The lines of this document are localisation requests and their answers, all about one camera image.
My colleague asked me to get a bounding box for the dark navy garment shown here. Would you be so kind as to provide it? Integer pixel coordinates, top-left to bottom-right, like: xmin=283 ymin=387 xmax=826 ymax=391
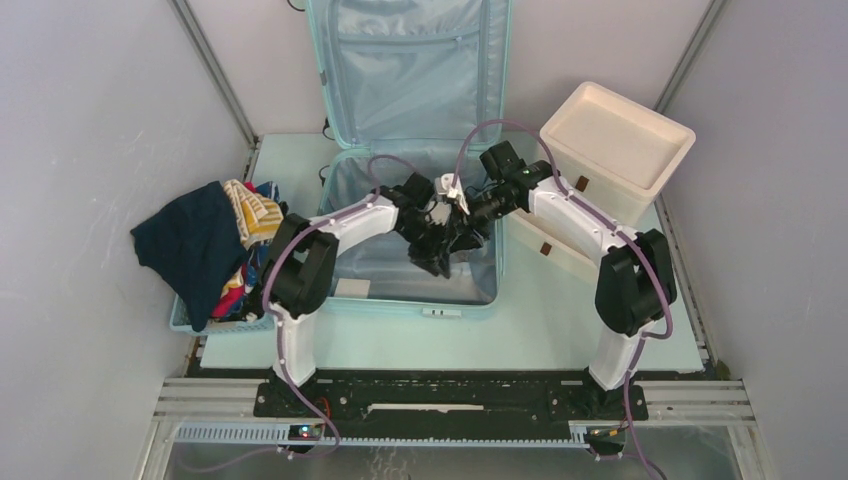
xmin=130 ymin=181 xmax=248 ymax=333

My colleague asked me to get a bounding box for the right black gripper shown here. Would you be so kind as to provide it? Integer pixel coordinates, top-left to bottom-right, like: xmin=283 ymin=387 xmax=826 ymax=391
xmin=445 ymin=187 xmax=520 ymax=255

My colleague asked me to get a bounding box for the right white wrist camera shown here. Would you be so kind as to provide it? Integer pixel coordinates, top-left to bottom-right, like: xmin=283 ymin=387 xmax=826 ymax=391
xmin=434 ymin=173 xmax=470 ymax=215

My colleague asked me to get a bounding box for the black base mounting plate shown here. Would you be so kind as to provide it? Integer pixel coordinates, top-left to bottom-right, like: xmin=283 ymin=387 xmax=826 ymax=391
xmin=253 ymin=370 xmax=649 ymax=441

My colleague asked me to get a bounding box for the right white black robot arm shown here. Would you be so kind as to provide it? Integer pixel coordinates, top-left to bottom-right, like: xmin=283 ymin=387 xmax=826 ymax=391
xmin=435 ymin=141 xmax=677 ymax=418

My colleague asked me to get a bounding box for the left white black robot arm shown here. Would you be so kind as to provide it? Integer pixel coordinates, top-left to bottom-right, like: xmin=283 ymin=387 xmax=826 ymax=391
xmin=261 ymin=173 xmax=468 ymax=417

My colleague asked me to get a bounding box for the white card label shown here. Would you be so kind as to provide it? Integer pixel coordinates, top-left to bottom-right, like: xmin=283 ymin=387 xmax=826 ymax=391
xmin=334 ymin=278 xmax=371 ymax=299

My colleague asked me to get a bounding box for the light blue ribbed suitcase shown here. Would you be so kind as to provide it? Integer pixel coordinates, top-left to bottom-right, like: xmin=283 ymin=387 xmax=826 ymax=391
xmin=307 ymin=1 xmax=512 ymax=319

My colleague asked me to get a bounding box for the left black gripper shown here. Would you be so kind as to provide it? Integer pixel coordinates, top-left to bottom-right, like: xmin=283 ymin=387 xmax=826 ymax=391
xmin=397 ymin=217 xmax=452 ymax=279

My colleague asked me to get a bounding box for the cream plastic drawer cabinet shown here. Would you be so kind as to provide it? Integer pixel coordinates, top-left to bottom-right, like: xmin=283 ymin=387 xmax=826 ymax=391
xmin=504 ymin=81 xmax=696 ymax=284

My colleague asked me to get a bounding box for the yellow white striped garment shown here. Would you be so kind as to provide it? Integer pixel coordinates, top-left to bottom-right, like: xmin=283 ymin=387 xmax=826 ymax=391
xmin=223 ymin=180 xmax=285 ymax=249

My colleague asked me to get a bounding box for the aluminium frame rail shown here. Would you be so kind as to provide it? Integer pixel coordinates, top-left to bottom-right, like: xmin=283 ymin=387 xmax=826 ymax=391
xmin=137 ymin=370 xmax=776 ymax=479

